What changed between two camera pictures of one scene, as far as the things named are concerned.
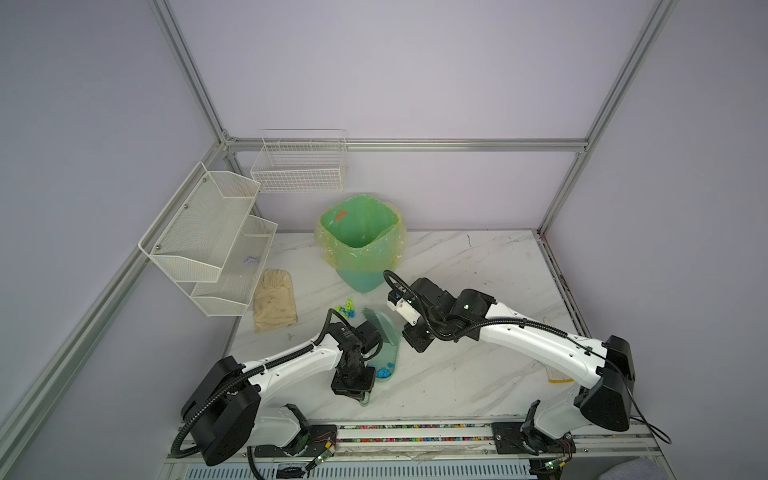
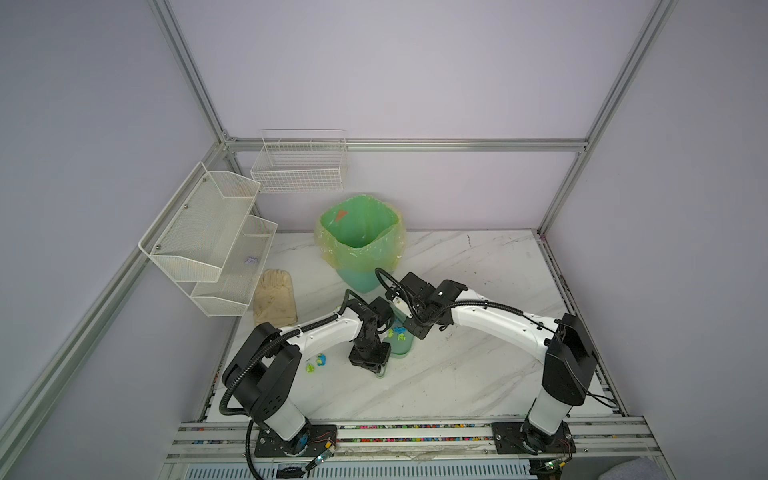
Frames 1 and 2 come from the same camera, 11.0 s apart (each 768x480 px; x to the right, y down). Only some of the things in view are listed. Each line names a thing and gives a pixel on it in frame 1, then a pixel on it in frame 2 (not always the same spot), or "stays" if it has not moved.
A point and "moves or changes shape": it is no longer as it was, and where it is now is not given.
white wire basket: x=300 y=160 stays
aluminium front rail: x=399 y=440 stays
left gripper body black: x=353 y=381 → x=368 y=354
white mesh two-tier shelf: x=210 y=243 stays
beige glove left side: x=274 y=301 stays
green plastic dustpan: x=385 y=364 moves or changes shape
